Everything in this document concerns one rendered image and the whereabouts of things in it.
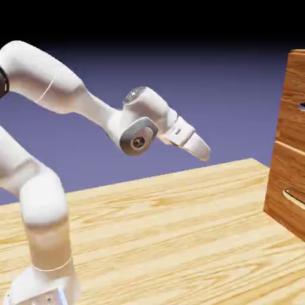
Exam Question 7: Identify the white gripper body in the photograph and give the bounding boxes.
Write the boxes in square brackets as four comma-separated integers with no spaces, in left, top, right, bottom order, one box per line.
[182,132,211,163]

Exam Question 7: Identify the wooden drawer front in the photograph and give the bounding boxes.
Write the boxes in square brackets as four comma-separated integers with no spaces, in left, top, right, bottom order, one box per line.
[275,51,305,153]
[263,140,305,243]

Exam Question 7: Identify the wooden cabinet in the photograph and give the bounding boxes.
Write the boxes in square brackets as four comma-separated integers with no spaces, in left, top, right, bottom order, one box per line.
[263,49,305,243]

